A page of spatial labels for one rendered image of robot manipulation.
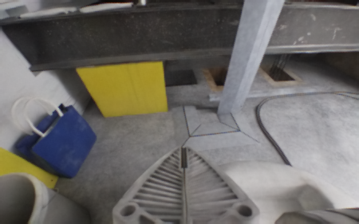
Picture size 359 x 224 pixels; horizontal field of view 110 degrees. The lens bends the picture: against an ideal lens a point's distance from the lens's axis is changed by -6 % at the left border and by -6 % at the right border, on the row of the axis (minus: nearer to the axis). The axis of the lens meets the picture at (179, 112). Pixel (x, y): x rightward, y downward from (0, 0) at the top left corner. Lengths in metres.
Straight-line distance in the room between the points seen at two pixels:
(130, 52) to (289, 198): 0.95
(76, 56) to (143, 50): 0.40
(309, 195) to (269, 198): 0.10
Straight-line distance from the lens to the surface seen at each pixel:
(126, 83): 0.92
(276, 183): 0.49
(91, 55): 0.99
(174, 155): 0.16
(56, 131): 0.84
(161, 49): 0.89
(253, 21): 0.79
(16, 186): 0.75
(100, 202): 0.86
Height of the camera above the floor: 0.76
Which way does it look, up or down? 46 degrees down
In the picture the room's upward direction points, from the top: 2 degrees counter-clockwise
